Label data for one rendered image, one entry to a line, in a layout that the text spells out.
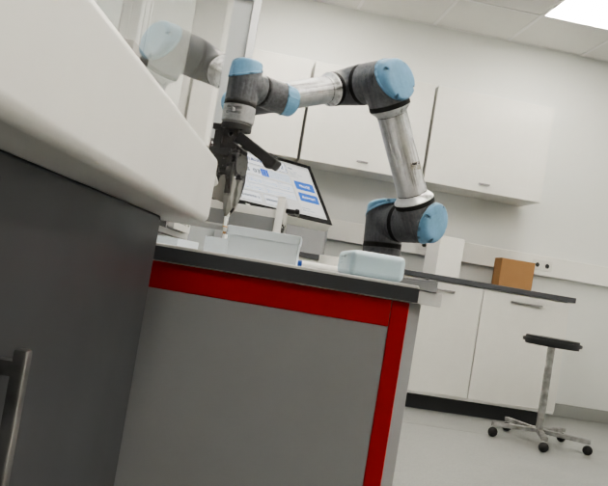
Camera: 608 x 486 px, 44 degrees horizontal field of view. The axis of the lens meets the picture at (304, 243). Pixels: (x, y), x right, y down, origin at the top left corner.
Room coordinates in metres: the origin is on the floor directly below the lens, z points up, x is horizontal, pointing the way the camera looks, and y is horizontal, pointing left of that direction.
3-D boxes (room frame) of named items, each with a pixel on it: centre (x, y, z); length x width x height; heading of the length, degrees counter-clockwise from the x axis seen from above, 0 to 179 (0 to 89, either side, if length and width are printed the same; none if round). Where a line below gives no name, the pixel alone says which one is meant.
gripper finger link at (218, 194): (1.73, 0.21, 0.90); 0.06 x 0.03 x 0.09; 73
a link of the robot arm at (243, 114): (1.75, 0.20, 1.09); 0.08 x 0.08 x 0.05
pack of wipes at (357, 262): (1.35, -0.12, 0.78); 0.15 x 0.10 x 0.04; 5
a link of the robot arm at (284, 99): (1.83, 0.14, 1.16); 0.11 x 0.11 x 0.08; 42
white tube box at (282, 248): (1.35, 0.07, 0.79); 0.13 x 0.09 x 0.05; 88
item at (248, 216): (1.98, 0.28, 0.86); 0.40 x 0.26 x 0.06; 89
